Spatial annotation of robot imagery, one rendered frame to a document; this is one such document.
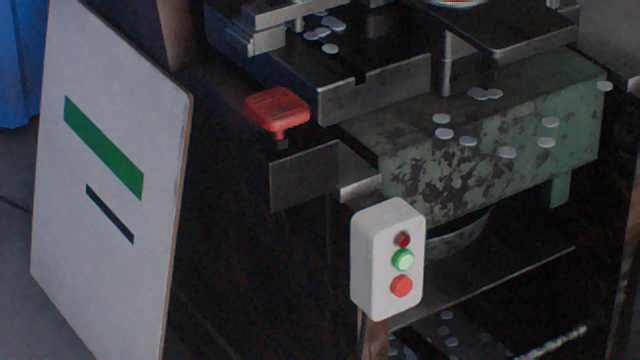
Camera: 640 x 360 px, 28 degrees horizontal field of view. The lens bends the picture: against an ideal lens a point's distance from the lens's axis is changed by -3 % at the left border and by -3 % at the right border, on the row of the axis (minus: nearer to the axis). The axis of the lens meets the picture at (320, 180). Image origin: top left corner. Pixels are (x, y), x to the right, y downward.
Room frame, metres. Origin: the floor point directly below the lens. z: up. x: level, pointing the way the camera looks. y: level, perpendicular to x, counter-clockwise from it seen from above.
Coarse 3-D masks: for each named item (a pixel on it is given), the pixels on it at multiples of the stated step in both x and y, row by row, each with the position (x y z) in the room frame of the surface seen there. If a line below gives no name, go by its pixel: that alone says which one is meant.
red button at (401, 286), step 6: (396, 276) 1.21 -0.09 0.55; (402, 276) 1.21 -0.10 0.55; (408, 276) 1.21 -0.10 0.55; (396, 282) 1.20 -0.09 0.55; (402, 282) 1.20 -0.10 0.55; (408, 282) 1.20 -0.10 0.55; (390, 288) 1.20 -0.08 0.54; (396, 288) 1.19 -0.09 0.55; (402, 288) 1.20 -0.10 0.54; (408, 288) 1.20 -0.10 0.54; (396, 294) 1.19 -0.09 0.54; (402, 294) 1.20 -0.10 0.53
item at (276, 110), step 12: (252, 96) 1.28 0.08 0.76; (264, 96) 1.28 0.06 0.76; (276, 96) 1.28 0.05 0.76; (288, 96) 1.28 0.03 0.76; (252, 108) 1.25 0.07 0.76; (264, 108) 1.25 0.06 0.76; (276, 108) 1.25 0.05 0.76; (288, 108) 1.25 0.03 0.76; (300, 108) 1.25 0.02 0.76; (264, 120) 1.23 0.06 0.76; (276, 120) 1.23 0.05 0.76; (288, 120) 1.23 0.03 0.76; (300, 120) 1.24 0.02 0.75; (276, 132) 1.25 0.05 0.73
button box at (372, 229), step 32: (352, 224) 1.23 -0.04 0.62; (384, 224) 1.21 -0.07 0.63; (416, 224) 1.22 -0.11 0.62; (352, 256) 1.23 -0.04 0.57; (384, 256) 1.20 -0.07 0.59; (416, 256) 1.22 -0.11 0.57; (352, 288) 1.23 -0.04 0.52; (384, 288) 1.20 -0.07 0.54; (416, 288) 1.22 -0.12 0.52; (288, 352) 1.37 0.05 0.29
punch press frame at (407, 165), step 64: (192, 0) 1.78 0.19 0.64; (512, 64) 1.56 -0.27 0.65; (576, 64) 1.56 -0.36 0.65; (384, 128) 1.39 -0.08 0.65; (448, 128) 1.39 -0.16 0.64; (512, 128) 1.44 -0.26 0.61; (576, 128) 1.51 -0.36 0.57; (384, 192) 1.33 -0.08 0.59; (448, 192) 1.39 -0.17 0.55; (512, 192) 1.45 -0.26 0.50
